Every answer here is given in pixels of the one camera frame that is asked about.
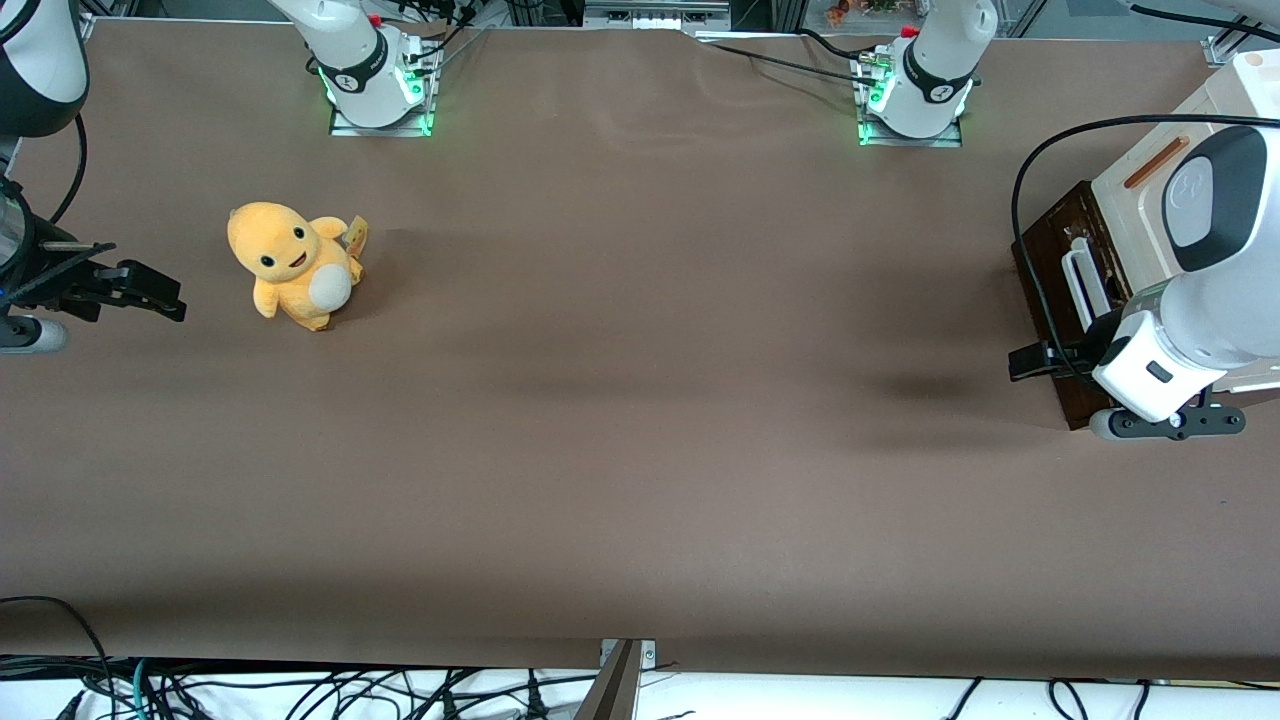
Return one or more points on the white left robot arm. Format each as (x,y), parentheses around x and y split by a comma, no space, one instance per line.
(925,70)

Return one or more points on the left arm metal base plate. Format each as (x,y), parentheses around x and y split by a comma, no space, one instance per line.
(910,140)

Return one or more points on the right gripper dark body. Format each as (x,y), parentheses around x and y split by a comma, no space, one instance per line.
(42,268)

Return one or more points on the yellow plush toy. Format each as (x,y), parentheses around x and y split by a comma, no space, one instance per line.
(290,260)

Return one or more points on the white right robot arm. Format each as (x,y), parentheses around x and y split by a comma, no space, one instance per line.
(350,60)

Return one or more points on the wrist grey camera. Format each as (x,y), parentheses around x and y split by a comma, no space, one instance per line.
(1105,425)
(35,335)

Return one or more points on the brown table cover sheet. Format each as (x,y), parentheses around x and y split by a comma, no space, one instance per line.
(640,400)

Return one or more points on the aluminium frame profile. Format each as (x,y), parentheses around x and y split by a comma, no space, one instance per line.
(1222,50)

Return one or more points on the metal corner bracket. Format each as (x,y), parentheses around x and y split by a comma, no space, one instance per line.
(645,652)

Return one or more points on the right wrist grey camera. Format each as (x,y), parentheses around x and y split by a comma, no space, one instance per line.
(35,335)

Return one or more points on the grey metal frame part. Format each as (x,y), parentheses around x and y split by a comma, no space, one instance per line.
(655,18)

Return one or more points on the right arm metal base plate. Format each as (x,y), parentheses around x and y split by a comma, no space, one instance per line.
(380,130)

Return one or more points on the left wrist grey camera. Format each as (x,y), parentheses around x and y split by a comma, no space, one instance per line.
(1105,425)

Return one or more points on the dark angled bar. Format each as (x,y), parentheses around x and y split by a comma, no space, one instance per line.
(610,690)

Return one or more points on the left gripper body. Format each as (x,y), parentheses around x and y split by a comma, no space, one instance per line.
(1097,334)

